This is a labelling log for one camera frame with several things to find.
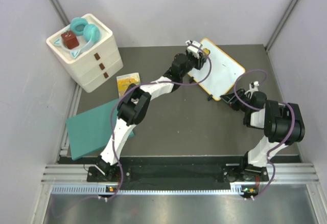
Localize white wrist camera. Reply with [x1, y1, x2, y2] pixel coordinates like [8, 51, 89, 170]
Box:
[245, 81, 260, 99]
[185, 40, 202, 58]

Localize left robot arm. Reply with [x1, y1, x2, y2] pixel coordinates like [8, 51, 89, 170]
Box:
[95, 49, 210, 182]

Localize yellow-framed whiteboard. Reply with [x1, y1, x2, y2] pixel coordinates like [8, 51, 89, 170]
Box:
[188, 38, 245, 101]

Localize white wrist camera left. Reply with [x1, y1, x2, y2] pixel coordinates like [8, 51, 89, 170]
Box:
[185, 40, 202, 58]

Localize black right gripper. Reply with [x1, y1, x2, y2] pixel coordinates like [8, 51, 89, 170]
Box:
[221, 88, 252, 113]

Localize brown cube toy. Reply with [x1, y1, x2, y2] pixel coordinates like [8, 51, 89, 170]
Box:
[61, 30, 79, 50]

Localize teal headphones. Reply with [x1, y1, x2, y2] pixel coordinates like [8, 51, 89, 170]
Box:
[53, 17, 101, 59]

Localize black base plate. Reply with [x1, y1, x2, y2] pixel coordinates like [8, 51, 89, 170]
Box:
[87, 156, 269, 191]

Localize paperback book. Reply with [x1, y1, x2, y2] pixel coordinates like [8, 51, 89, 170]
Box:
[116, 73, 141, 97]

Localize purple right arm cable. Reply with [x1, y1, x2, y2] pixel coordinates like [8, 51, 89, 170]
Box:
[233, 69, 298, 201]

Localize yellow bone-shaped whiteboard eraser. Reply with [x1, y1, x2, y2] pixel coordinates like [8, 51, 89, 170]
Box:
[202, 48, 211, 55]

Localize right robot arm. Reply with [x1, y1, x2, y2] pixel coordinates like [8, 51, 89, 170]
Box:
[221, 88, 305, 181]

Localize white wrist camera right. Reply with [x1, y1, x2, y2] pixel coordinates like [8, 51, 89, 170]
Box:
[245, 81, 260, 99]

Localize white drawer unit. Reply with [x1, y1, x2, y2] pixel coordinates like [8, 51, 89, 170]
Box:
[46, 13, 123, 93]

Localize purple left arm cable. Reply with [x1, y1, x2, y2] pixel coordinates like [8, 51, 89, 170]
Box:
[51, 45, 213, 218]

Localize aluminium rail frame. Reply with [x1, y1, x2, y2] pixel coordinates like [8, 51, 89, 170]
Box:
[30, 83, 327, 224]

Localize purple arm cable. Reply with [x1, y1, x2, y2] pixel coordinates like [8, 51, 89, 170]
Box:
[233, 69, 298, 201]
[51, 45, 213, 218]

